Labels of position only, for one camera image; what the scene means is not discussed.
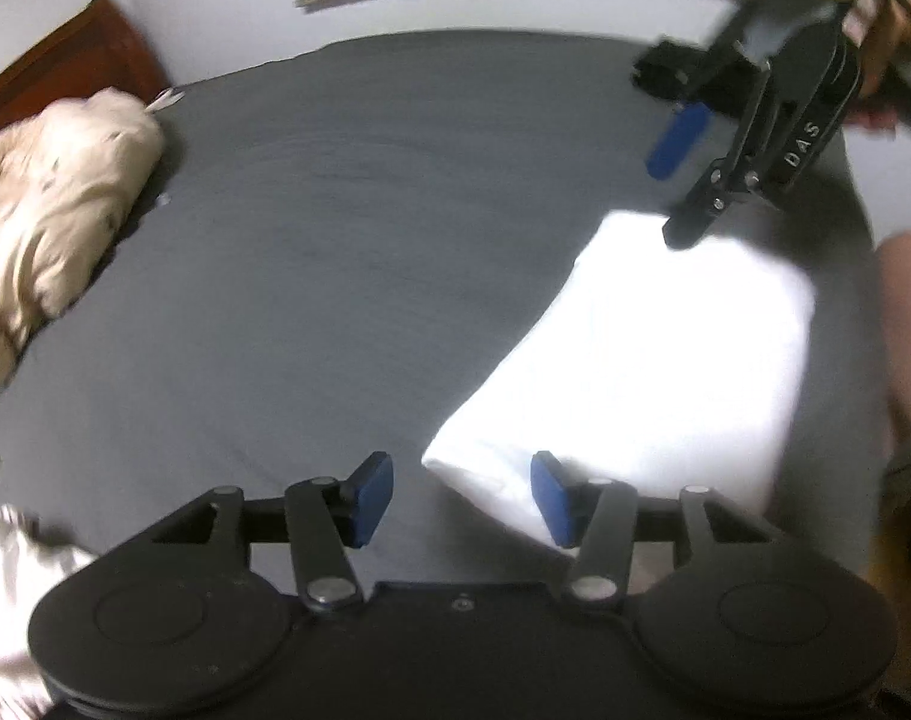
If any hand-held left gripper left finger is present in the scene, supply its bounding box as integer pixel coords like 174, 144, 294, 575
148, 451, 395, 612

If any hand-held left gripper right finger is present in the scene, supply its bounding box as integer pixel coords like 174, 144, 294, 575
530, 451, 782, 605

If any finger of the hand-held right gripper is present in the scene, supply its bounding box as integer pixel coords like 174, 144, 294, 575
645, 94, 727, 182
661, 73, 784, 250

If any white t-shirt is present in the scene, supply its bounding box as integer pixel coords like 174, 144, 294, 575
421, 210, 817, 550

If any person's right hand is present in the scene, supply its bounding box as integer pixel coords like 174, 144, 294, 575
849, 0, 911, 134

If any person's leg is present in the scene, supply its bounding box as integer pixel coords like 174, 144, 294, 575
875, 231, 911, 466

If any dark grey bed sheet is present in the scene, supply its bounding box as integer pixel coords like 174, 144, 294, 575
0, 28, 895, 616

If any pale pink garment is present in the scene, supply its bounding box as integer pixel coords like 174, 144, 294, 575
0, 501, 101, 720

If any beige duvet with dark spots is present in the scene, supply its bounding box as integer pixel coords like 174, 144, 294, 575
0, 88, 166, 400

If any dark wooden headboard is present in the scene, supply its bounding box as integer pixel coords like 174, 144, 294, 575
0, 0, 173, 152

